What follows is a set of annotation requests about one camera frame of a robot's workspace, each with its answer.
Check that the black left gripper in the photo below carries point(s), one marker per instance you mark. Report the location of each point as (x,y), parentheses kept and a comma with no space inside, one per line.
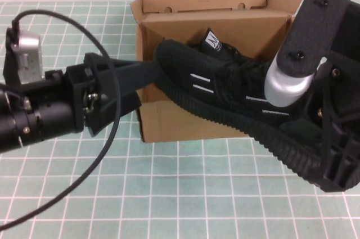
(80,95)

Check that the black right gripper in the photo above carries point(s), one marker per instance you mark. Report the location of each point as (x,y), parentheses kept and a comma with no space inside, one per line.
(346,81)

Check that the black knit sneaker white stripes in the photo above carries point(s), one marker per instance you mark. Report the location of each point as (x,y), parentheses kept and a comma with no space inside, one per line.
(211,42)
(182,62)

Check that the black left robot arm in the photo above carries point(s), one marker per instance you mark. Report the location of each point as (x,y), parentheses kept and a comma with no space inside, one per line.
(50,112)

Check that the brown cardboard shoe box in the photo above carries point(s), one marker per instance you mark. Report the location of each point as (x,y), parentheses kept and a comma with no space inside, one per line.
(174,126)

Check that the green white checked tablecloth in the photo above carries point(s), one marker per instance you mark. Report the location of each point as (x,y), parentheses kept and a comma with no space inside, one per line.
(197,194)

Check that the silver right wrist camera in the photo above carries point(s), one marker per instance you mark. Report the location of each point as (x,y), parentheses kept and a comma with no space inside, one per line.
(284,87)

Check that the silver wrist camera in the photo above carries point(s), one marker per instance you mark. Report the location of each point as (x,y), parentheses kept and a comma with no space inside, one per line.
(284,87)
(28,53)

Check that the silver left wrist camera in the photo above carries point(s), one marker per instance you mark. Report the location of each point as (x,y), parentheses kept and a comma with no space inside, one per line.
(28,53)

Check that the black left camera bracket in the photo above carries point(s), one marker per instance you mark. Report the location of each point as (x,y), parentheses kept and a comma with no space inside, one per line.
(9,64)

